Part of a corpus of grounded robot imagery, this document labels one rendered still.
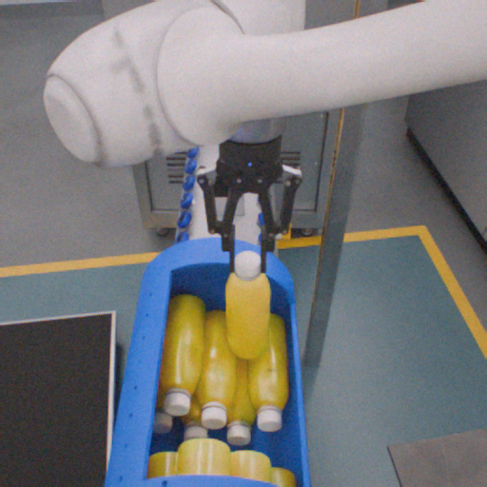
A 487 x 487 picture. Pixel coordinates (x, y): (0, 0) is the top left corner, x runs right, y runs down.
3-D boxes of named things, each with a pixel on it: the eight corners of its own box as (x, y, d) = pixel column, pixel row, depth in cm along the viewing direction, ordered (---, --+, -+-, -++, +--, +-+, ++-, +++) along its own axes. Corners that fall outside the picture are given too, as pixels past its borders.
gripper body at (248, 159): (284, 110, 64) (281, 171, 70) (215, 109, 64) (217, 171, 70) (288, 145, 59) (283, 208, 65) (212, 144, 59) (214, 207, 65)
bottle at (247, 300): (249, 366, 88) (248, 293, 75) (220, 343, 91) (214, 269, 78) (277, 341, 91) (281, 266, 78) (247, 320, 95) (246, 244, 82)
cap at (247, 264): (248, 282, 77) (248, 274, 75) (228, 269, 78) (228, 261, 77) (265, 268, 79) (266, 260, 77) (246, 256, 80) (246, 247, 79)
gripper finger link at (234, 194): (246, 178, 64) (235, 176, 64) (228, 243, 72) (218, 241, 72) (246, 159, 67) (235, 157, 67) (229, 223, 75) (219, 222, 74)
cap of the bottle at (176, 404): (160, 396, 81) (158, 406, 80) (181, 389, 80) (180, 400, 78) (174, 406, 83) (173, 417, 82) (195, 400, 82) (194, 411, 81)
